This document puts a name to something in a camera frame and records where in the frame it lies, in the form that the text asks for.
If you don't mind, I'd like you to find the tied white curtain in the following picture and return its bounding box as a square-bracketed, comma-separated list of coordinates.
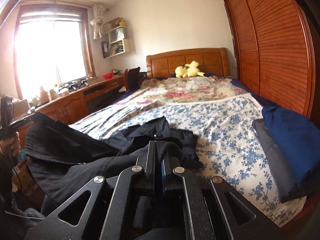
[90, 3, 107, 40]

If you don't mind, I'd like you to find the window with wooden frame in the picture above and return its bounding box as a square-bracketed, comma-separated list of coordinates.
[13, 4, 96, 99]

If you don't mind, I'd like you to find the dark wooden chair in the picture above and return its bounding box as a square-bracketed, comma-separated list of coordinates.
[124, 67, 140, 91]

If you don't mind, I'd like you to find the person's left hand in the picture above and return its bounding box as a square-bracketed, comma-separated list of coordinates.
[1, 132, 21, 157]

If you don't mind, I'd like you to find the white wall shelf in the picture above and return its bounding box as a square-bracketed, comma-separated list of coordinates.
[100, 17, 131, 58]

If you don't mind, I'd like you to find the wooden headboard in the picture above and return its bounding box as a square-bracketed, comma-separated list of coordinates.
[146, 48, 229, 79]

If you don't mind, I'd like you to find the pink floral quilt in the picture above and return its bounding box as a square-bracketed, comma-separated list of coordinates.
[117, 75, 247, 105]

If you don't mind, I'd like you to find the blue floral bed sheet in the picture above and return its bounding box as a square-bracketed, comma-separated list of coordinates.
[72, 93, 306, 226]

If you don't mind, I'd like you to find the red bowl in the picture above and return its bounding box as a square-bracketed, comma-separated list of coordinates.
[103, 73, 114, 80]

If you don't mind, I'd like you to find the wooden louvered wardrobe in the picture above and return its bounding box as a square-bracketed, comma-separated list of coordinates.
[223, 0, 316, 117]

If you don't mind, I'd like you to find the wooden desk cabinet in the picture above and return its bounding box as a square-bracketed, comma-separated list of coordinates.
[15, 74, 126, 140]

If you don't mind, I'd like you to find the folded blue garment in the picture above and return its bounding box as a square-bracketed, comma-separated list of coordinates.
[261, 106, 319, 186]

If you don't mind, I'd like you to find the yellow plush toy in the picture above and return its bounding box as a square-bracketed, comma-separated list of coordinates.
[175, 61, 204, 78]

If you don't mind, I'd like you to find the folded grey garment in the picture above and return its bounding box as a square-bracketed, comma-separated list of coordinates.
[252, 119, 319, 203]

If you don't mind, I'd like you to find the black double-breasted coat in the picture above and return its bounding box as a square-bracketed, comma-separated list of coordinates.
[25, 114, 203, 216]

